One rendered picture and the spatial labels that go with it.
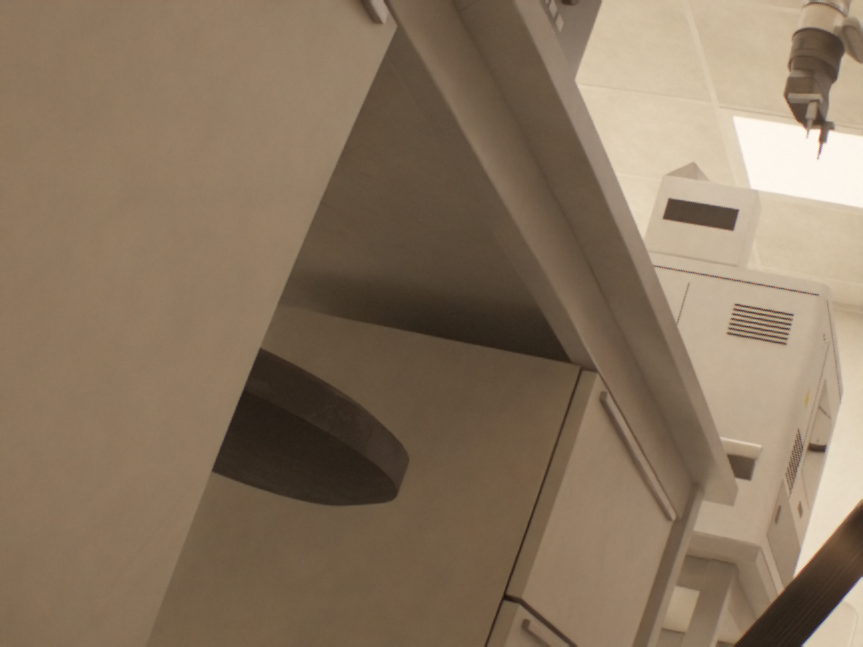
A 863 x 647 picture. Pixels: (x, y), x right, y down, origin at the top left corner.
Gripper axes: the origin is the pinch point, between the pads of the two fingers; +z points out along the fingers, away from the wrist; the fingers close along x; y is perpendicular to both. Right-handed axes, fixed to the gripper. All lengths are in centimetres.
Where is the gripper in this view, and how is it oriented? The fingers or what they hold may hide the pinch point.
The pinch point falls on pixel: (812, 148)
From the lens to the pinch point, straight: 176.7
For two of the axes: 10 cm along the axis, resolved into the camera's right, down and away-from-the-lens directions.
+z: -3.2, 8.8, -3.4
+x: -4.9, -4.6, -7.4
